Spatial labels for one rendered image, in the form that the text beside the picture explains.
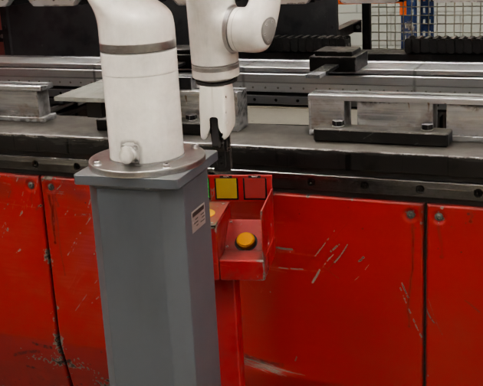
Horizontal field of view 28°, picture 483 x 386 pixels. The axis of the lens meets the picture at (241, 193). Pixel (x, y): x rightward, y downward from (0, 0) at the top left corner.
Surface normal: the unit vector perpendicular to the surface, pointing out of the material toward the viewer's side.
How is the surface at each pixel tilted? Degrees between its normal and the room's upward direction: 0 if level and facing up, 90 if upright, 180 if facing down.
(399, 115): 90
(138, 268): 90
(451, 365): 90
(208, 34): 96
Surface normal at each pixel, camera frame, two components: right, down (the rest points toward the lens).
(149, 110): 0.25, 0.27
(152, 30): 0.46, 0.17
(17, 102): -0.39, 0.29
